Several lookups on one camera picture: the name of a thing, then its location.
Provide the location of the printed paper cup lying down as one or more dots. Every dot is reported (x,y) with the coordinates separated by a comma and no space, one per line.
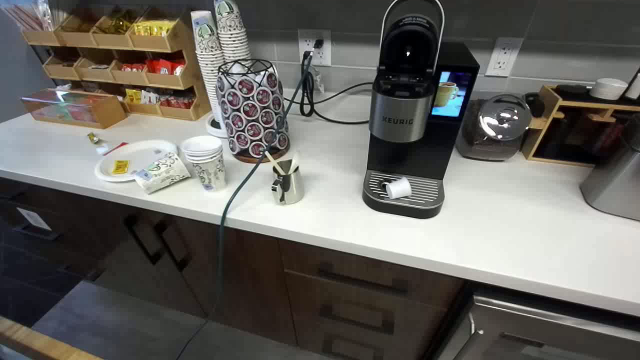
(162,173)

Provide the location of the white paper plate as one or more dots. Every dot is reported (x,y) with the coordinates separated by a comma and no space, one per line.
(145,152)

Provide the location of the stack of white lids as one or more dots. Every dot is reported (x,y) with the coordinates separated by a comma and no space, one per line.
(607,89)

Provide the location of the brown cabinet door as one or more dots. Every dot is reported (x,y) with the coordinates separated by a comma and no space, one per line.
(120,270)
(250,290)

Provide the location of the white wall socket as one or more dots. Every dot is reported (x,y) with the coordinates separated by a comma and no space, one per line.
(503,57)
(324,57)

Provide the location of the brown drawer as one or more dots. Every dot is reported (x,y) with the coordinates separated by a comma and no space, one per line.
(300,257)
(310,345)
(305,310)

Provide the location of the small gold sachet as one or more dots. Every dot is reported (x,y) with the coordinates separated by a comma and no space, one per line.
(93,138)

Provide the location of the wooden box with clear lid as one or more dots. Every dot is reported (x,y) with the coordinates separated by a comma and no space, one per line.
(100,112)

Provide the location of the small white sachet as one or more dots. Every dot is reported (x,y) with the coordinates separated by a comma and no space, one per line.
(102,148)

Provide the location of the steel milk pitcher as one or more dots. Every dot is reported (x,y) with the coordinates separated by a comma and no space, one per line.
(290,187)

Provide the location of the wooden countertop organiser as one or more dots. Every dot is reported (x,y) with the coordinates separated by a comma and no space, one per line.
(547,102)

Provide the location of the tall stack of paper cups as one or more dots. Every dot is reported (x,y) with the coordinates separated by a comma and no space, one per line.
(233,35)
(208,65)

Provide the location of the row of gold packets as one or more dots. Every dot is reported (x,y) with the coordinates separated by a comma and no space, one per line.
(118,22)

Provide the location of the white coffee pod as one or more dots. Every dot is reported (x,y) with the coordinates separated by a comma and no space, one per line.
(400,188)

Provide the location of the row of yellow and red packets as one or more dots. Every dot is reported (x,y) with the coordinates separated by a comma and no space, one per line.
(172,101)

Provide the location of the wooden board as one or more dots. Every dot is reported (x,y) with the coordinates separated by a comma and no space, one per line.
(35,342)

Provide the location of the dark drawer with white label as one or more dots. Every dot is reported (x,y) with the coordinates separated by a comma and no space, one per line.
(50,210)

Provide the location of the black and silver coffee machine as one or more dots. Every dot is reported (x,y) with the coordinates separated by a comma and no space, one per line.
(400,115)

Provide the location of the stainless steel dishwasher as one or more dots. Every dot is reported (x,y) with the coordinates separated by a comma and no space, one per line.
(525,325)

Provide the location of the glass jar with steel lid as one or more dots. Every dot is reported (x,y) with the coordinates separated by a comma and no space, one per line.
(492,130)

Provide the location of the short stack of paper cups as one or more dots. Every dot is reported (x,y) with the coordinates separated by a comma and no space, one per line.
(206,165)

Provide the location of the bundle of wooden stir sticks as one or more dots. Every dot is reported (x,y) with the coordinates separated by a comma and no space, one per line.
(274,162)

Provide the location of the steel container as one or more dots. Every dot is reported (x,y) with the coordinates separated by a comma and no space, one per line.
(612,187)

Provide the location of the yellow sachet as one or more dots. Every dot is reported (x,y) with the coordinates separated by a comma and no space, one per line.
(120,167)

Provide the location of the tiered wooden condiment shelf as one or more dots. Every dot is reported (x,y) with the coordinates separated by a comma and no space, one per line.
(190,60)

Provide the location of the red stir stick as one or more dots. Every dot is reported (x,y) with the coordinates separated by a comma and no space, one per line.
(118,147)

